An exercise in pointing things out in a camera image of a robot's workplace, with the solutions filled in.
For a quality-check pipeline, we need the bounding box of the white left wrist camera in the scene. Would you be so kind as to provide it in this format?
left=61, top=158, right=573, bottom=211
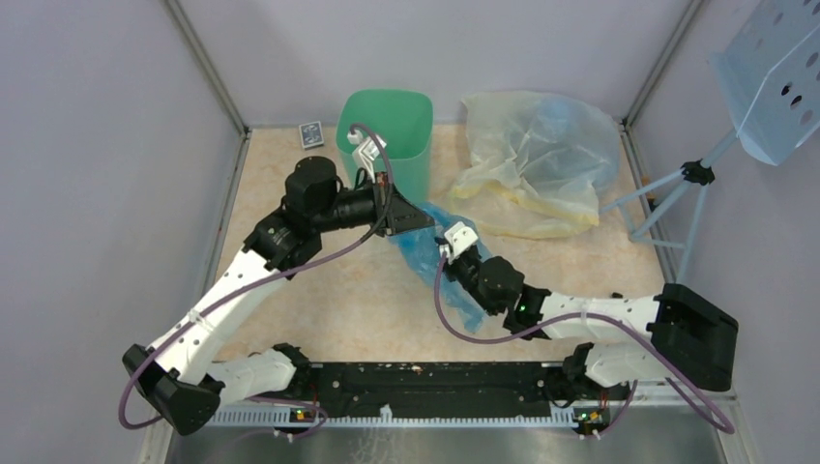
left=346, top=129, right=382, bottom=172

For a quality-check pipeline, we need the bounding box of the light blue tripod stand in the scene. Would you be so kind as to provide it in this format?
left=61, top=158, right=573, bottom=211
left=599, top=129, right=739, bottom=284

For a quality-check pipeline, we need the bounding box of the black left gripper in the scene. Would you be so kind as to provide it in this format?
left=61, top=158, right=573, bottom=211
left=313, top=171, right=435, bottom=237

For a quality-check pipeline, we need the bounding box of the white cable duct strip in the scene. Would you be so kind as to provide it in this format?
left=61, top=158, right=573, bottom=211
left=206, top=403, right=577, bottom=429

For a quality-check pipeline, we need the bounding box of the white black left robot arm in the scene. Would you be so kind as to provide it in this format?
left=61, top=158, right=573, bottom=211
left=122, top=157, right=434, bottom=436

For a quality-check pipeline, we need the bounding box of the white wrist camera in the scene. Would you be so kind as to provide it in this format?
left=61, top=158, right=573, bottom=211
left=437, top=221, right=479, bottom=264
left=346, top=129, right=382, bottom=172

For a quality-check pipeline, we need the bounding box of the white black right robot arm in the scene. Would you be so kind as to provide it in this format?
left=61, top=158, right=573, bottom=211
left=440, top=247, right=739, bottom=398

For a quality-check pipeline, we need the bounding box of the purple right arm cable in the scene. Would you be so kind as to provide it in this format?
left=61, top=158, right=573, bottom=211
left=433, top=252, right=737, bottom=437

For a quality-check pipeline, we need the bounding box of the green plastic trash bin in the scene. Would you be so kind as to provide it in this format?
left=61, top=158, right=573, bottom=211
left=336, top=89, right=433, bottom=204

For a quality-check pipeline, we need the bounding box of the clear yellow-edged plastic bag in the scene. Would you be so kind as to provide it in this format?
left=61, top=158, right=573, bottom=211
left=446, top=91, right=621, bottom=240

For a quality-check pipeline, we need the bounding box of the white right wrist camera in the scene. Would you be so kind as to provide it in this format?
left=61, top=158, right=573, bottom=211
left=437, top=221, right=479, bottom=264

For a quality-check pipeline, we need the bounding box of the blue playing card box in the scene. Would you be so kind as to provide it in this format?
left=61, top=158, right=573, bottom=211
left=298, top=121, right=325, bottom=150

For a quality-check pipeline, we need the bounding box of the perforated light blue panel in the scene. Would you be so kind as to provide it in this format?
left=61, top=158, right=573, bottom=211
left=712, top=0, right=819, bottom=166

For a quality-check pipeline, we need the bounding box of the blue plastic trash bag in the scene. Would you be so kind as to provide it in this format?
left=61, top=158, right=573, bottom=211
left=389, top=201, right=495, bottom=334

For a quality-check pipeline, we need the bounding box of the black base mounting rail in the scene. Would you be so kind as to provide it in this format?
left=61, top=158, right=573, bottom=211
left=248, top=361, right=632, bottom=421

